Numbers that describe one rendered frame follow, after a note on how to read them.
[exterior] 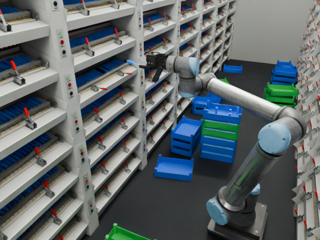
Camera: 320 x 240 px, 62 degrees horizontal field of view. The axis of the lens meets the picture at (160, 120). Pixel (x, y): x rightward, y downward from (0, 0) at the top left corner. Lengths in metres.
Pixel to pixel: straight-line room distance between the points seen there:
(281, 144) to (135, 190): 1.28
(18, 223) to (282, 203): 1.69
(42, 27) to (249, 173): 1.07
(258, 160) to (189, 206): 0.90
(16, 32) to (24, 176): 0.59
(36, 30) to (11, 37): 0.11
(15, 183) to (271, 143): 1.05
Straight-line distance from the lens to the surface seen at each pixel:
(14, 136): 1.20
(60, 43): 1.25
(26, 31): 1.14
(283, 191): 2.30
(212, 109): 2.39
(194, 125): 2.59
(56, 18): 1.24
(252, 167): 1.27
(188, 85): 1.45
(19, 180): 1.28
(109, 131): 1.81
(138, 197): 2.06
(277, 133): 1.12
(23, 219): 1.39
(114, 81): 1.63
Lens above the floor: 1.46
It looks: 29 degrees down
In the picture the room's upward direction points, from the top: straight up
